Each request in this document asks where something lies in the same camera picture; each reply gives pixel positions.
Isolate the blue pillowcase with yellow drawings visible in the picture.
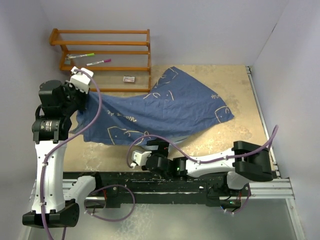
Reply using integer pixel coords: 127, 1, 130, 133
82, 66, 234, 146

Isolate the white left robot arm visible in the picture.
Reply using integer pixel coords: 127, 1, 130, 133
22, 80, 103, 228

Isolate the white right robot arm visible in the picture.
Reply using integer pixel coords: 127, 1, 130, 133
132, 141, 274, 196

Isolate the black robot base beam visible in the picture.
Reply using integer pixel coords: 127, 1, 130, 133
63, 171, 252, 209

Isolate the green capped marker pen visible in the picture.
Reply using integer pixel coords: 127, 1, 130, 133
67, 53, 95, 59

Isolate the pink capped marker pen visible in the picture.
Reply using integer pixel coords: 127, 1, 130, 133
86, 58, 112, 66

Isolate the orange wooden shelf rack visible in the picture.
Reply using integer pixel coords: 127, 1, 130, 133
49, 28, 152, 93

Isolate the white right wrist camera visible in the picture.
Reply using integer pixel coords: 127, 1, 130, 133
129, 150, 152, 169

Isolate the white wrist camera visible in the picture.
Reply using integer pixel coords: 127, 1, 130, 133
129, 150, 152, 169
69, 66, 94, 94

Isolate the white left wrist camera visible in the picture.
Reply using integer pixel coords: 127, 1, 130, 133
69, 66, 94, 94

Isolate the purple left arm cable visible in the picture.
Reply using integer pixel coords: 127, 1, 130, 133
41, 68, 103, 240

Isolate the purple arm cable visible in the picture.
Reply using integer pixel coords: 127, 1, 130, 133
41, 68, 103, 240
127, 124, 280, 169

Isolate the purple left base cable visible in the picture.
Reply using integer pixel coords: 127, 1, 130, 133
83, 183, 136, 222

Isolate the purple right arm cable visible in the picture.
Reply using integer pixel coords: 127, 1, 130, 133
127, 124, 280, 169

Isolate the aluminium table edge rail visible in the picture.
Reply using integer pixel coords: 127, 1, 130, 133
245, 66, 295, 200

